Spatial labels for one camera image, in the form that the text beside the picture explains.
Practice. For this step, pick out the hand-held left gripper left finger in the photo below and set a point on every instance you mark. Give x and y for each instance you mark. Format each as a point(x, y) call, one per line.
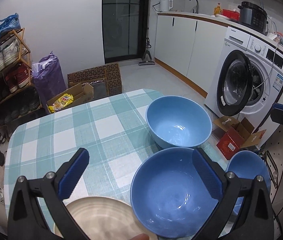
point(74, 175)

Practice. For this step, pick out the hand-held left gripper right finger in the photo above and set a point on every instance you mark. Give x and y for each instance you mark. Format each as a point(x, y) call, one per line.
point(206, 175)

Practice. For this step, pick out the cream round plate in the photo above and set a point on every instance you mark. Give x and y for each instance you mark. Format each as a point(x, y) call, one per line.
point(101, 215)

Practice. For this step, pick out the light blue bowl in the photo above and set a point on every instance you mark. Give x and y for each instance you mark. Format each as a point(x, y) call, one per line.
point(179, 120)

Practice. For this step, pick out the person's left hand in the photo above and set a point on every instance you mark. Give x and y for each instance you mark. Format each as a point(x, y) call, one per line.
point(137, 237)

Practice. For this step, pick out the white patterned floor mat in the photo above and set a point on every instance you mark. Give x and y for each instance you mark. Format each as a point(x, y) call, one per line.
point(281, 160)

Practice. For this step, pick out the open red cardboard box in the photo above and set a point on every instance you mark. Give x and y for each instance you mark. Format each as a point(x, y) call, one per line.
point(234, 140)

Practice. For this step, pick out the teal checked tablecloth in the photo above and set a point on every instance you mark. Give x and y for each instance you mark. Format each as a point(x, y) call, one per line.
point(69, 130)

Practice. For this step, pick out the white washing machine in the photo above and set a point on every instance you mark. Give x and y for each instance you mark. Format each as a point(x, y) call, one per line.
point(264, 62)

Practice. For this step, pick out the yellow snack packet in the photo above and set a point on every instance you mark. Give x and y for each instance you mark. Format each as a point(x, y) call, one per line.
point(61, 102)

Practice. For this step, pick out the open brown cardboard box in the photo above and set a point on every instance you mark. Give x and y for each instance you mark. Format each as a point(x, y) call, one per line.
point(81, 93)

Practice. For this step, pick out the black pressure cooker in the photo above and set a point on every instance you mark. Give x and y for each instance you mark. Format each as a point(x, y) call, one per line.
point(252, 17)

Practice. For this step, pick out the purple plastic bag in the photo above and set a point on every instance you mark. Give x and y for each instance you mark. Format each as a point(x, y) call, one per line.
point(49, 80)

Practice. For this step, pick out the patterned cardboard box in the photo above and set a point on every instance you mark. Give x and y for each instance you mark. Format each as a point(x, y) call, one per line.
point(111, 77)

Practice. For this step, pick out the yellow bottle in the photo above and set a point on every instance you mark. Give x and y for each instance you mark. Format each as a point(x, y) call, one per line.
point(217, 10)

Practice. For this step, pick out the white kitchen base cabinet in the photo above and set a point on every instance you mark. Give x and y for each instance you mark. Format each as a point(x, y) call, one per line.
point(181, 47)

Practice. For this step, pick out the chrome kitchen faucet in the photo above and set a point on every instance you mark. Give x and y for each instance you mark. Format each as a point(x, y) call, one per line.
point(196, 3)

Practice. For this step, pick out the grey floor mop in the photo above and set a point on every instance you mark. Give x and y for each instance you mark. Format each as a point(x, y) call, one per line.
point(147, 55)

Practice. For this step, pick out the wooden shoe rack with shoes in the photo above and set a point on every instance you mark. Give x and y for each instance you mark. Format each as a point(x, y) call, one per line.
point(9, 55)

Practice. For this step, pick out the white electric kettle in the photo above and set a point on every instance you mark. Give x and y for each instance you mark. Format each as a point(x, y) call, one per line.
point(165, 4)

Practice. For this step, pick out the black framed glass door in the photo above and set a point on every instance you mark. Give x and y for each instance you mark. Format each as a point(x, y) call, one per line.
point(124, 22)

